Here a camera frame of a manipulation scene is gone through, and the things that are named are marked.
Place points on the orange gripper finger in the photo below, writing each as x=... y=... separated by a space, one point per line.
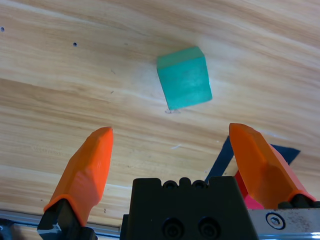
x=260 y=170
x=87 y=175

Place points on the red wooden block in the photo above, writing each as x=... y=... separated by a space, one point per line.
x=241 y=185

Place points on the green wooden block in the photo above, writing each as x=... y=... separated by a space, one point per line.
x=186 y=80

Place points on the black tape square outline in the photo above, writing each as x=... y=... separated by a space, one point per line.
x=221 y=162

